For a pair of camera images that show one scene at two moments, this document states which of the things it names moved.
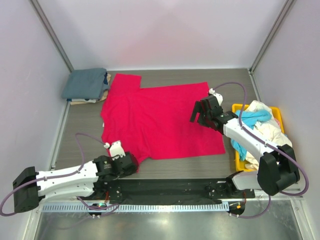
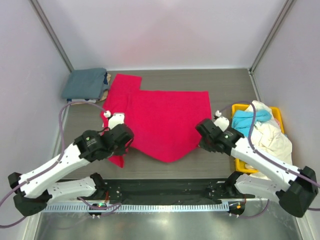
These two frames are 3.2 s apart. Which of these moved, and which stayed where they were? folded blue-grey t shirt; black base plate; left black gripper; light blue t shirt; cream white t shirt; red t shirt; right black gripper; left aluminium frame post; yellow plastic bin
Moved: right black gripper; red t shirt; left black gripper
Stayed: black base plate; folded blue-grey t shirt; cream white t shirt; yellow plastic bin; left aluminium frame post; light blue t shirt
